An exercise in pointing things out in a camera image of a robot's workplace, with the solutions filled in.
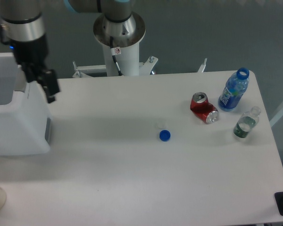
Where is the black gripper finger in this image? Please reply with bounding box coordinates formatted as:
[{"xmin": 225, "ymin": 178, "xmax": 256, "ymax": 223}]
[
  {"xmin": 21, "ymin": 62, "xmax": 37, "ymax": 82},
  {"xmin": 37, "ymin": 68, "xmax": 60, "ymax": 104}
]

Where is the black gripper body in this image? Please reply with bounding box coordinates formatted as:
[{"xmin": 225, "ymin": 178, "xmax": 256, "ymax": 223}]
[{"xmin": 0, "ymin": 25, "xmax": 49, "ymax": 69}]

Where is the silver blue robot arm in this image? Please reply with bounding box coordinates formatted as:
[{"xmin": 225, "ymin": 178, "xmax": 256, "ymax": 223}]
[{"xmin": 0, "ymin": 0, "xmax": 146, "ymax": 103}]

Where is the white trash bin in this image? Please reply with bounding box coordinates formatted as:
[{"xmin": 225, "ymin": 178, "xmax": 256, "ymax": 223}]
[{"xmin": 0, "ymin": 53, "xmax": 52, "ymax": 156}]

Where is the white bottle cap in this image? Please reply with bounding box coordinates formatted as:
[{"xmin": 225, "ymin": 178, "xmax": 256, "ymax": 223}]
[{"xmin": 156, "ymin": 120, "xmax": 166, "ymax": 129}]

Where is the blue bottle cap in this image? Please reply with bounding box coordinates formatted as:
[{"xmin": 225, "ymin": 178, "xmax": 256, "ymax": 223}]
[{"xmin": 159, "ymin": 129, "xmax": 171, "ymax": 142}]

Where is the crushed red soda can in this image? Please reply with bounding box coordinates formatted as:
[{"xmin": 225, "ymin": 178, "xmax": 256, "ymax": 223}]
[{"xmin": 190, "ymin": 92, "xmax": 219, "ymax": 124}]

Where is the blue plastic drink bottle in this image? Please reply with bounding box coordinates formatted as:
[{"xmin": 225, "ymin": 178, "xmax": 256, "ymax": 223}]
[{"xmin": 218, "ymin": 67, "xmax": 250, "ymax": 112}]

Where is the clear green-label bottle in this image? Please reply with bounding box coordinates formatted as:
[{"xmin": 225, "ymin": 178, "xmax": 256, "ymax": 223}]
[{"xmin": 233, "ymin": 106, "xmax": 261, "ymax": 138}]

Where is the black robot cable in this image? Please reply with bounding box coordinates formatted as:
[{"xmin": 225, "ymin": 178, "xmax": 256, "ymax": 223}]
[{"xmin": 109, "ymin": 35, "xmax": 124, "ymax": 77}]

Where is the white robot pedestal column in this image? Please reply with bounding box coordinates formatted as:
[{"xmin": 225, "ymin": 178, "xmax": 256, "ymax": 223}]
[{"xmin": 102, "ymin": 44, "xmax": 140, "ymax": 77}]

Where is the white metal base frame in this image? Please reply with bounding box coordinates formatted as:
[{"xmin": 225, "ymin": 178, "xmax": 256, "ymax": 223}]
[{"xmin": 72, "ymin": 56, "xmax": 208, "ymax": 78}]

